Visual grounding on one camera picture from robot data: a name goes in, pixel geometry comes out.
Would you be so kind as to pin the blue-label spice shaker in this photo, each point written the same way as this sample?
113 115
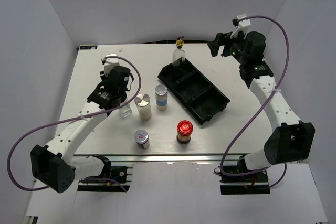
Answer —
161 96

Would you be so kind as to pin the left blue table sticker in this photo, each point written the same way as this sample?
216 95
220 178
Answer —
88 47

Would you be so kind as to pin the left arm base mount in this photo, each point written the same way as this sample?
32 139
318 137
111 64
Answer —
113 178

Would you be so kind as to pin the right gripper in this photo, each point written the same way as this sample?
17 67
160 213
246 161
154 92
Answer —
226 39

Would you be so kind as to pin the silver-lid dark spice jar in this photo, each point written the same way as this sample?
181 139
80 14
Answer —
141 138

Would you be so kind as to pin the red-lid brown sauce jar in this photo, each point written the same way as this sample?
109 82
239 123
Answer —
184 131

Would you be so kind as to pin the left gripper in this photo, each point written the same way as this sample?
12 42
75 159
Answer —
103 76

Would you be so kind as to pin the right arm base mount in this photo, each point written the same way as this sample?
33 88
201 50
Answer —
255 184

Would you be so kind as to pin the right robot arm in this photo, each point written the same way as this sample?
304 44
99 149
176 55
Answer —
291 138

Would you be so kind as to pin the black three-compartment tray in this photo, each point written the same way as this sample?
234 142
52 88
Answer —
200 97

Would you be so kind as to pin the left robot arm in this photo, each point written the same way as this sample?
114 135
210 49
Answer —
53 164

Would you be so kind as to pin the clear glass oil bottle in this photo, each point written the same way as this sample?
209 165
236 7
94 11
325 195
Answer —
125 109

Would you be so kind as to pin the dark sauce glass bottle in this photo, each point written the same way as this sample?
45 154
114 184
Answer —
178 57

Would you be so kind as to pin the silver-lid white powder jar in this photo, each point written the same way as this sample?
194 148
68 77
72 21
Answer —
142 102

